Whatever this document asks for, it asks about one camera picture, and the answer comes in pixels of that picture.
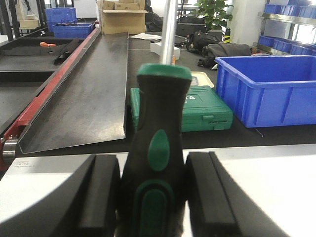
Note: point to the black metal ramp plate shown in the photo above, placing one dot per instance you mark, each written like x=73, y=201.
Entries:
x=88, y=105

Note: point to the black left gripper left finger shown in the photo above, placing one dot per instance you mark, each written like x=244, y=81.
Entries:
x=59, y=196

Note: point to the green SATA tool case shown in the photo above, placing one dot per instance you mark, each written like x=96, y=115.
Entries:
x=207, y=108

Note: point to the large blue plastic bin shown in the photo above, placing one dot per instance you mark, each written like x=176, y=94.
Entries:
x=268, y=91

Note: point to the black bag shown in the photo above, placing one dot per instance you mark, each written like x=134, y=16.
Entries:
x=198, y=40

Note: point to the white rectangular box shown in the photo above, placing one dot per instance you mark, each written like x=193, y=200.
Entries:
x=156, y=48

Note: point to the blue crate far left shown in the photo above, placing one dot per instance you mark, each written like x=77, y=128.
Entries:
x=61, y=15

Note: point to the large cardboard box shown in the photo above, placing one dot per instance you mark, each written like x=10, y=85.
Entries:
x=120, y=21

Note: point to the orange handled tool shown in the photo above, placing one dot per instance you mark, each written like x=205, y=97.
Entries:
x=46, y=45

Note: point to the green black screwdriver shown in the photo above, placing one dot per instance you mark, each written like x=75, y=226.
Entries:
x=152, y=194

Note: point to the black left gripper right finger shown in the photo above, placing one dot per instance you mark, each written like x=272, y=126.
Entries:
x=219, y=207

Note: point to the dark grey jacket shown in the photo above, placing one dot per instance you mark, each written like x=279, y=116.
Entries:
x=212, y=51

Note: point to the green potted plant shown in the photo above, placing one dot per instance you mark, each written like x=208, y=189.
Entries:
x=216, y=13

